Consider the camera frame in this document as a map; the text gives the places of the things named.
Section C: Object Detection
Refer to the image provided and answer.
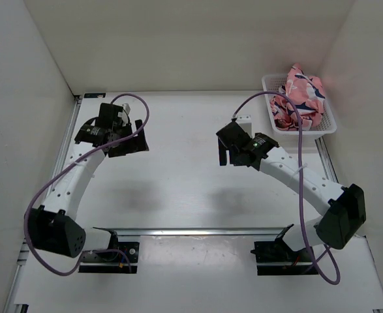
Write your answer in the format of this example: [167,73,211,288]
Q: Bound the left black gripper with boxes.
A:
[108,119,147,158]

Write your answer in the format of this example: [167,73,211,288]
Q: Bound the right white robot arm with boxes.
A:
[216,121,366,261]

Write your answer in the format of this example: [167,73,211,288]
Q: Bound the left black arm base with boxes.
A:
[78,228,140,274]

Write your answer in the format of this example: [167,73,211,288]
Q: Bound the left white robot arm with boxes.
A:
[26,103,149,261]

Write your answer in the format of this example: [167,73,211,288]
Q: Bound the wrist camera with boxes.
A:
[113,103,130,120]
[236,115,252,136]

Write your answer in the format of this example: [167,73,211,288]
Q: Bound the pink shark print shorts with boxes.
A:
[269,63,326,131]

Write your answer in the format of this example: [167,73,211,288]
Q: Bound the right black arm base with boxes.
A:
[251,224,318,276]

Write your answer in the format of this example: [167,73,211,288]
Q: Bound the aluminium right rail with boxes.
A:
[315,138,339,183]

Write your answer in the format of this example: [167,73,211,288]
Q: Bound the aluminium left rail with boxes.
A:
[52,95,82,178]

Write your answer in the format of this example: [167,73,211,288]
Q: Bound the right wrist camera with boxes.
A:
[236,115,252,136]

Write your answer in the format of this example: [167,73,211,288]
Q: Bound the aluminium rail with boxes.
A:
[115,226,293,238]
[52,95,82,178]
[315,138,339,183]

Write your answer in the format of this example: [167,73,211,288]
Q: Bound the white plastic mesh basket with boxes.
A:
[262,74,337,141]

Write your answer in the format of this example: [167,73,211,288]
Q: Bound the aluminium front rail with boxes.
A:
[115,226,293,238]

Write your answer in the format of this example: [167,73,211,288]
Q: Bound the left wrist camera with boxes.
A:
[113,103,130,120]

